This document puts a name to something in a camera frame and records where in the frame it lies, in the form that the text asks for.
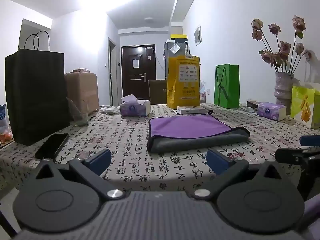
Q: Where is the beige hard-shell suitcase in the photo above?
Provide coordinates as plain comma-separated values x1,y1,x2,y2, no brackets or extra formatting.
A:
65,69,99,114

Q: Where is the brown cardboard box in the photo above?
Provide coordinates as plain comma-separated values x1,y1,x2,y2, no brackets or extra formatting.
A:
148,80,167,105

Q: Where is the clear drinking glass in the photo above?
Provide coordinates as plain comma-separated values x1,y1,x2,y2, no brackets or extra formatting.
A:
67,98,89,127

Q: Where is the dark flat box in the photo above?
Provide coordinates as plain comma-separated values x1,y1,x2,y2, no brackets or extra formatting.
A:
246,100,260,111

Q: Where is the black paper shopping bag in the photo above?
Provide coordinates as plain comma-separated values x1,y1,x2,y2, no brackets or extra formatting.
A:
4,30,71,146

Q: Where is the yellow paper delivery bag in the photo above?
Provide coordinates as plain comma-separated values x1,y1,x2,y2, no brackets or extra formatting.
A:
167,55,200,109

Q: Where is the black smartphone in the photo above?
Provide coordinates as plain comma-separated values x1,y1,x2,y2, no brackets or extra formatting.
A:
35,133,69,160

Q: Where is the white paperback book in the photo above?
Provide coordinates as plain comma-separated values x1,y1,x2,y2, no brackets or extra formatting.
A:
177,106,208,114

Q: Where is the green paper gift bag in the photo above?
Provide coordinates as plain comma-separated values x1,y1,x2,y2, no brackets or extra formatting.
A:
214,64,240,109

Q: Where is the framed wall picture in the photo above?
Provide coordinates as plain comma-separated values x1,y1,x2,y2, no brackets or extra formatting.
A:
194,24,202,45

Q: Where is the dark brown entrance door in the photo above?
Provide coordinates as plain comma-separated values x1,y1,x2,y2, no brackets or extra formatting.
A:
121,44,156,100

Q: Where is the lime yellow gift bag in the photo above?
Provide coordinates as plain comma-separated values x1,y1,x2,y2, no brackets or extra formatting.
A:
290,82,320,129

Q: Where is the purple tissue box with tissue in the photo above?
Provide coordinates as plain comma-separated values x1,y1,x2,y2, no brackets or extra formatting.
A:
120,94,151,116

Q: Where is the yellow box atop refrigerator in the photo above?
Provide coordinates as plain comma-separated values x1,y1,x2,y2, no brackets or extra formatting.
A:
170,34,188,40

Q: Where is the dried pink rose bouquet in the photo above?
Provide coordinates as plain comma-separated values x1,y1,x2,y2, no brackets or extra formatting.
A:
251,15,312,74

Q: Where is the wrapped glass flower vase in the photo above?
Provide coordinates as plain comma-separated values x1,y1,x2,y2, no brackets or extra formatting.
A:
274,72,294,115

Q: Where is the purple grey microfibre towel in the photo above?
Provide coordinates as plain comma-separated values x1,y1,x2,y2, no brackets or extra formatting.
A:
147,113,250,153

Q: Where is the grey refrigerator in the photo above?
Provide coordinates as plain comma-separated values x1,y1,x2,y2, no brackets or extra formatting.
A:
163,38,187,79

